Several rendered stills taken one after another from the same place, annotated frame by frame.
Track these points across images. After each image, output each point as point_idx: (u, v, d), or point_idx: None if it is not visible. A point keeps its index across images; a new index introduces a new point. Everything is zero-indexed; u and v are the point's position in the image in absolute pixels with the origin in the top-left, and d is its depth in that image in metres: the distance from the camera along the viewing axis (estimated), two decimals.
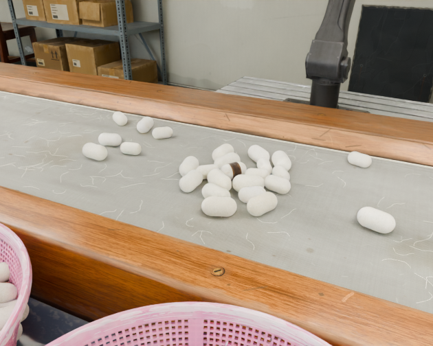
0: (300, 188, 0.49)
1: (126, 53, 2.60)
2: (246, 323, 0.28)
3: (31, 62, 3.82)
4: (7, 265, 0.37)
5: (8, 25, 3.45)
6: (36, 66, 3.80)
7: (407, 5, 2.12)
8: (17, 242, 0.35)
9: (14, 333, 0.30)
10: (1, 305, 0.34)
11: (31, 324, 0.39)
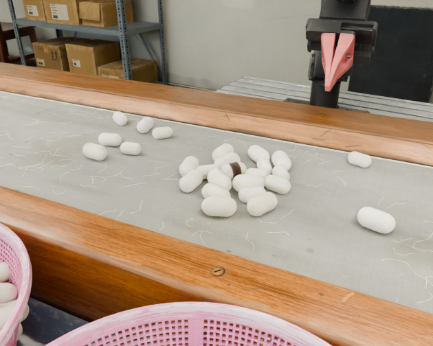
0: (300, 188, 0.49)
1: (126, 53, 2.60)
2: (246, 323, 0.28)
3: (31, 62, 3.82)
4: (7, 265, 0.37)
5: (8, 25, 3.45)
6: (36, 66, 3.80)
7: (407, 5, 2.12)
8: (17, 242, 0.35)
9: (14, 333, 0.30)
10: (1, 305, 0.34)
11: (31, 324, 0.39)
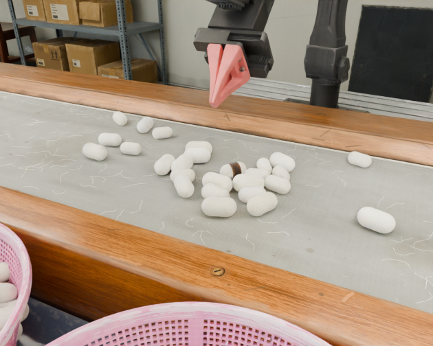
0: (300, 188, 0.49)
1: (126, 53, 2.60)
2: (246, 323, 0.28)
3: (31, 62, 3.82)
4: (7, 265, 0.37)
5: (8, 25, 3.45)
6: (36, 66, 3.80)
7: (407, 5, 2.12)
8: (17, 242, 0.35)
9: (14, 333, 0.30)
10: (1, 305, 0.34)
11: (31, 324, 0.39)
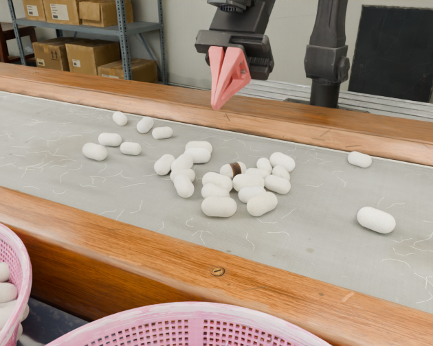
0: (300, 188, 0.49)
1: (126, 53, 2.60)
2: (246, 323, 0.28)
3: (31, 62, 3.82)
4: (7, 265, 0.37)
5: (8, 25, 3.45)
6: (36, 66, 3.80)
7: (407, 5, 2.12)
8: (17, 242, 0.35)
9: (14, 333, 0.30)
10: (1, 305, 0.34)
11: (31, 324, 0.39)
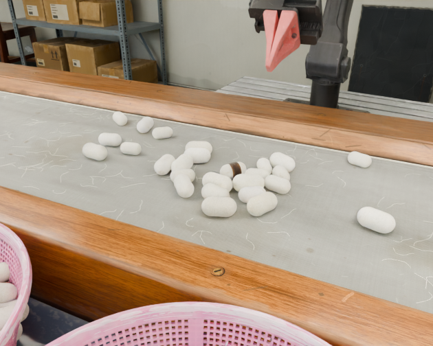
0: (300, 188, 0.49)
1: (126, 53, 2.60)
2: (246, 323, 0.28)
3: (31, 62, 3.82)
4: (7, 265, 0.37)
5: (8, 25, 3.45)
6: (36, 66, 3.80)
7: (407, 5, 2.12)
8: (17, 242, 0.35)
9: (14, 333, 0.30)
10: (1, 305, 0.34)
11: (31, 324, 0.39)
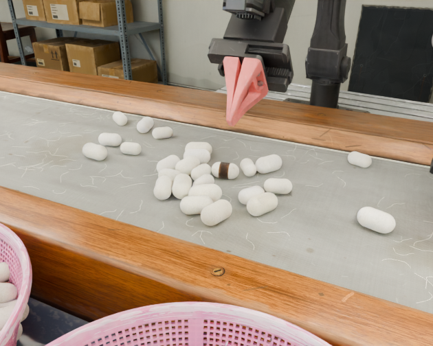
0: (300, 188, 0.49)
1: (126, 53, 2.60)
2: (246, 323, 0.28)
3: (31, 62, 3.82)
4: (7, 265, 0.37)
5: (8, 25, 3.45)
6: (36, 66, 3.80)
7: (407, 5, 2.12)
8: (17, 242, 0.35)
9: (14, 333, 0.30)
10: (1, 305, 0.34)
11: (31, 324, 0.39)
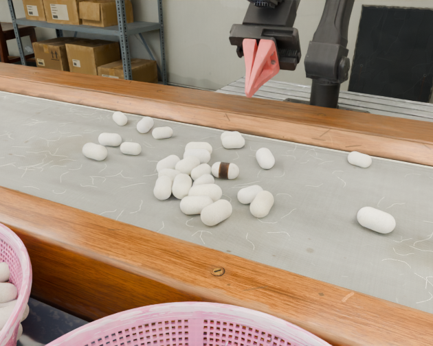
0: (300, 188, 0.49)
1: (126, 53, 2.60)
2: (246, 323, 0.28)
3: (31, 62, 3.82)
4: (7, 265, 0.37)
5: (8, 25, 3.45)
6: (36, 66, 3.80)
7: (407, 5, 2.12)
8: (17, 242, 0.35)
9: (14, 333, 0.30)
10: (1, 305, 0.34)
11: (31, 324, 0.39)
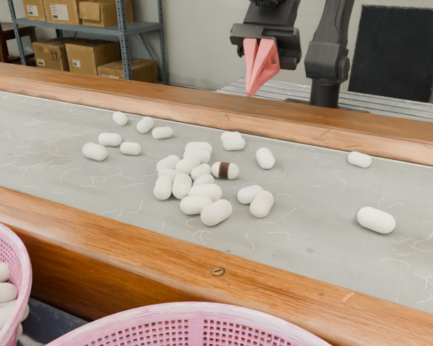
0: (300, 188, 0.49)
1: (126, 53, 2.60)
2: (246, 323, 0.28)
3: (31, 62, 3.82)
4: (7, 265, 0.37)
5: (8, 25, 3.45)
6: (36, 66, 3.80)
7: (407, 5, 2.12)
8: (17, 242, 0.35)
9: (14, 333, 0.30)
10: (1, 305, 0.34)
11: (31, 324, 0.39)
